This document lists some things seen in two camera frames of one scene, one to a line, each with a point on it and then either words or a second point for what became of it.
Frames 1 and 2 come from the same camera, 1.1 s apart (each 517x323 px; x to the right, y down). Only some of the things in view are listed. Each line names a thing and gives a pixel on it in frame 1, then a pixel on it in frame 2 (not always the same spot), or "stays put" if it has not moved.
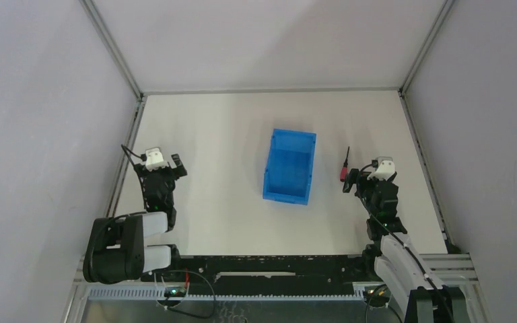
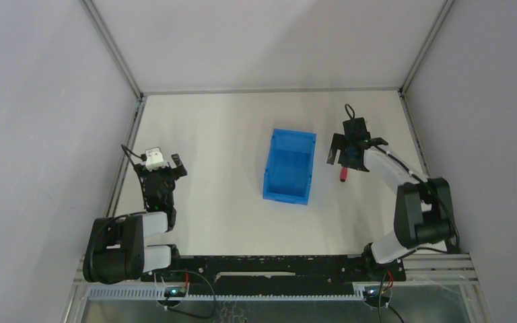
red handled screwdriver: (344, 169) stays put
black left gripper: (165, 171) stays put
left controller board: (174, 291) stays put
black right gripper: (357, 176) → (340, 141)
